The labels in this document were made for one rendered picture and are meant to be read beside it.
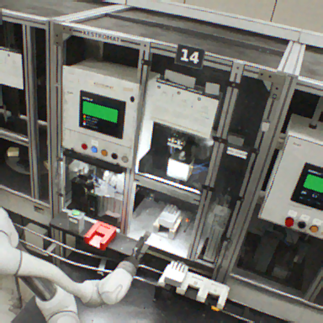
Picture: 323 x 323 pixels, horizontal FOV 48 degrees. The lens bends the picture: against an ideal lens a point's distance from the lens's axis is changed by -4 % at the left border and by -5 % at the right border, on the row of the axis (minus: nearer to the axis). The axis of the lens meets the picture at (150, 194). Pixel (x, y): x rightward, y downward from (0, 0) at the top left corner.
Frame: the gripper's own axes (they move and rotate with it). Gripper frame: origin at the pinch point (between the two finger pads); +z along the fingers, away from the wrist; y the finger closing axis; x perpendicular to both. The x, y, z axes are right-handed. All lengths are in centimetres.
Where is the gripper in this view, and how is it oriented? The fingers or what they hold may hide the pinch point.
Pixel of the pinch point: (145, 241)
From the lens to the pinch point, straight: 191.0
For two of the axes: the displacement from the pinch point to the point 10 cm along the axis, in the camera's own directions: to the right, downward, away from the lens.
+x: -9.2, -3.2, 2.4
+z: 3.8, -5.0, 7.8
